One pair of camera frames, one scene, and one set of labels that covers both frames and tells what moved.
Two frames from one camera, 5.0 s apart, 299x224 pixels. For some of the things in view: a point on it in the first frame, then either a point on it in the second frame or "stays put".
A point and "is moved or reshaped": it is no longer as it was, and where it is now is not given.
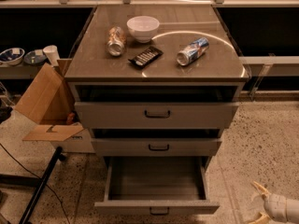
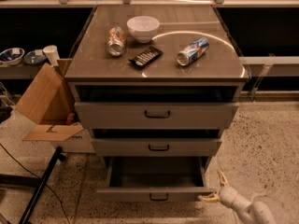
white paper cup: [51, 53] stays put
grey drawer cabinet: [156, 85] stays put
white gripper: [275, 205] → [227, 195]
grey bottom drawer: [156, 186] is moved or reshaped
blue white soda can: [195, 49] stays put
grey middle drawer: [156, 147] stays put
